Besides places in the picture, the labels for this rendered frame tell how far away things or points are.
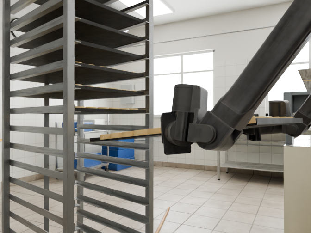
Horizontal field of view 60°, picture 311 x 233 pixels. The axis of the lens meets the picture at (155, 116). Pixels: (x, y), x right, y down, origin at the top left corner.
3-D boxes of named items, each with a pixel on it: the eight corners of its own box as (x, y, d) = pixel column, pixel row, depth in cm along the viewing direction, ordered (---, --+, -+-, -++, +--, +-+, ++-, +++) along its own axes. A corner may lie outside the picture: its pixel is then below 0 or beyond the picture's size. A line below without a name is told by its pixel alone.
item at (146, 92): (149, 95, 134) (149, 89, 134) (145, 95, 131) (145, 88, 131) (77, 101, 176) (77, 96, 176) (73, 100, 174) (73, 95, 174)
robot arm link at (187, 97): (213, 144, 47) (230, 147, 54) (220, 80, 48) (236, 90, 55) (157, 137, 54) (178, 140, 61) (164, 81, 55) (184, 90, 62)
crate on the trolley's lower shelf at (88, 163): (83, 162, 503) (83, 151, 504) (101, 163, 491) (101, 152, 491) (64, 167, 451) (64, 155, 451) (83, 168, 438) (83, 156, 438)
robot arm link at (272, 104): (297, 135, 93) (306, 131, 99) (297, 101, 92) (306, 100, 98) (263, 131, 102) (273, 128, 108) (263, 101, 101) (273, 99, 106)
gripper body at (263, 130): (246, 114, 106) (264, 113, 106) (248, 141, 105) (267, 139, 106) (253, 113, 99) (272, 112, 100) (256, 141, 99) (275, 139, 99)
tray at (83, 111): (146, 113, 134) (146, 110, 134) (74, 111, 104) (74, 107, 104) (77, 114, 173) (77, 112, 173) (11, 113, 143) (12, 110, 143)
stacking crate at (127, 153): (118, 155, 588) (118, 146, 588) (134, 156, 569) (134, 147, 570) (101, 159, 534) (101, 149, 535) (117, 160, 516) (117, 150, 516)
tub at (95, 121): (84, 129, 512) (84, 119, 512) (105, 130, 498) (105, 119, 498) (73, 130, 478) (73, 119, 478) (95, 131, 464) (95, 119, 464)
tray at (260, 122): (303, 122, 87) (302, 118, 87) (257, 125, 57) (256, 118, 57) (161, 136, 126) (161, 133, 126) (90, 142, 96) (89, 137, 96)
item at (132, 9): (149, 4, 134) (149, -2, 134) (145, 3, 132) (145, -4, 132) (77, 32, 176) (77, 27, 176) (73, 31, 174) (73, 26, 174)
